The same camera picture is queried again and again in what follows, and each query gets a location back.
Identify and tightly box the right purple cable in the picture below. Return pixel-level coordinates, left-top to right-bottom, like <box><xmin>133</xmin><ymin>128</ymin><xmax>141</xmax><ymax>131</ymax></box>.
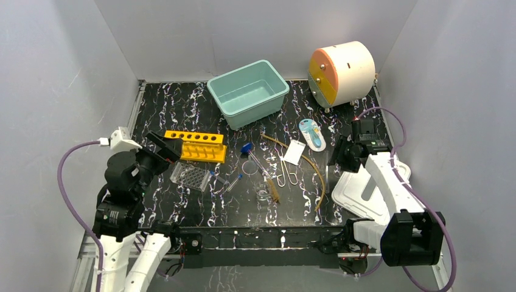
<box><xmin>356</xmin><ymin>106</ymin><xmax>458</xmax><ymax>292</ymax></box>

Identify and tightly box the glass beaker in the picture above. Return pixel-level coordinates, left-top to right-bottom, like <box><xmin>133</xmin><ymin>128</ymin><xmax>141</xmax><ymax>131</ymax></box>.
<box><xmin>254</xmin><ymin>181</ymin><xmax>272</xmax><ymax>204</ymax></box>

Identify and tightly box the brown test tube brush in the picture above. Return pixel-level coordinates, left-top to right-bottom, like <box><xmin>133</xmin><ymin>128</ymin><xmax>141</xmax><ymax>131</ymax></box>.
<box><xmin>266</xmin><ymin>178</ymin><xmax>280</xmax><ymax>203</ymax></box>

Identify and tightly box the clear plastic well rack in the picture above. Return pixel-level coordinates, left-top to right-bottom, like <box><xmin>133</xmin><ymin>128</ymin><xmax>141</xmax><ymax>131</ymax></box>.
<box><xmin>170</xmin><ymin>162</ymin><xmax>211</xmax><ymax>192</ymax></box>

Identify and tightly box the white cylindrical drawer cabinet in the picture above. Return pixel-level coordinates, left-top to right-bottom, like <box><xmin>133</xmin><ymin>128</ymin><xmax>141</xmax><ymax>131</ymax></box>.
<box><xmin>308</xmin><ymin>41</ymin><xmax>377</xmax><ymax>112</ymax></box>

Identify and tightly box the white paper packet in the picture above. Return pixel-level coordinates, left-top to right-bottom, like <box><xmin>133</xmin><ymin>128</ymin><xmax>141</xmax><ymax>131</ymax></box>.
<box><xmin>282</xmin><ymin>140</ymin><xmax>306</xmax><ymax>165</ymax></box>

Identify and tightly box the teal plastic bin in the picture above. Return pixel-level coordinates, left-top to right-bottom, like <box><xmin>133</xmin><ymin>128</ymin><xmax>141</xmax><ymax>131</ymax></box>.
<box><xmin>207</xmin><ymin>60</ymin><xmax>290</xmax><ymax>130</ymax></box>

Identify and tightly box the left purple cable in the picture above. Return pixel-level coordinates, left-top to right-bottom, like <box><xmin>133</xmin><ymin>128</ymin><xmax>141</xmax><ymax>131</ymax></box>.
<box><xmin>57</xmin><ymin>140</ymin><xmax>106</xmax><ymax>292</ymax></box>

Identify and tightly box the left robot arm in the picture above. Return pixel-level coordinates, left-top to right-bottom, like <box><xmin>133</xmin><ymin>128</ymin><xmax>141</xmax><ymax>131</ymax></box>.
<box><xmin>92</xmin><ymin>127</ymin><xmax>184</xmax><ymax>291</ymax></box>

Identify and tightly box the white plastic bin lid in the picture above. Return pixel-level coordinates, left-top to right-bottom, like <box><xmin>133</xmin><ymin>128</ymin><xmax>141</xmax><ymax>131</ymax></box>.
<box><xmin>332</xmin><ymin>153</ymin><xmax>424</xmax><ymax>225</ymax></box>

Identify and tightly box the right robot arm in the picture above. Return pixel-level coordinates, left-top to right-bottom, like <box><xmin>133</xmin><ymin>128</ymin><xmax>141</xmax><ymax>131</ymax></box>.
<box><xmin>329</xmin><ymin>119</ymin><xmax>444</xmax><ymax>266</ymax></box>

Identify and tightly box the clear plastic funnel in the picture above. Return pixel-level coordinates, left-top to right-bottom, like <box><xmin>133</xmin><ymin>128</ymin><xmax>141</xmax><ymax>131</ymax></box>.
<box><xmin>242</xmin><ymin>160</ymin><xmax>273</xmax><ymax>180</ymax></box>

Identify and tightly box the amber rubber tubing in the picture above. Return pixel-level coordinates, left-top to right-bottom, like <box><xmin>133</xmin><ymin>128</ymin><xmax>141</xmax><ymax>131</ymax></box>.
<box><xmin>260</xmin><ymin>133</ymin><xmax>326</xmax><ymax>212</ymax></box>

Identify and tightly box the purple cable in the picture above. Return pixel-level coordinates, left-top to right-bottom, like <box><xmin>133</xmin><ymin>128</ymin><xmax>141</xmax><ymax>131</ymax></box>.
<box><xmin>356</xmin><ymin>106</ymin><xmax>458</xmax><ymax>292</ymax></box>
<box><xmin>57</xmin><ymin>140</ymin><xmax>106</xmax><ymax>292</ymax></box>

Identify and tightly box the yellow test tube rack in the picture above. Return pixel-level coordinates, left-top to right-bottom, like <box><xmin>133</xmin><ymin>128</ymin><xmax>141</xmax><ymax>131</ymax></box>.
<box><xmin>165</xmin><ymin>130</ymin><xmax>227</xmax><ymax>164</ymax></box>

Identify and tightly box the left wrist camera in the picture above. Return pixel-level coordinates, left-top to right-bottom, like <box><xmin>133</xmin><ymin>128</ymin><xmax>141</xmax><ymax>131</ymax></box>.
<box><xmin>97</xmin><ymin>127</ymin><xmax>142</xmax><ymax>153</ymax></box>

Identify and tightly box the blue tool in blister pack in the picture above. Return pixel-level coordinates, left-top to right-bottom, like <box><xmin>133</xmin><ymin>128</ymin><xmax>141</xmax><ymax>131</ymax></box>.
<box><xmin>298</xmin><ymin>119</ymin><xmax>326</xmax><ymax>152</ymax></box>

